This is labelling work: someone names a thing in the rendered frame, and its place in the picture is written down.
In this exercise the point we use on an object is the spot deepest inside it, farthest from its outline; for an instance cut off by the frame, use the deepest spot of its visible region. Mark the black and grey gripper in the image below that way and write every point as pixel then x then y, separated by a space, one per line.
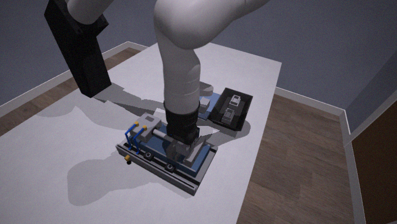
pixel 182 113

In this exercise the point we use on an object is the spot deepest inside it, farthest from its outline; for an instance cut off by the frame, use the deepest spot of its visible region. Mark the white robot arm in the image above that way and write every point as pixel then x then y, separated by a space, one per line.
pixel 180 27

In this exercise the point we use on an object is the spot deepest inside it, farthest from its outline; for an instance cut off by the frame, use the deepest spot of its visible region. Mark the grey flat bar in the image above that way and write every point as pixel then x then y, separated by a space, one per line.
pixel 177 156

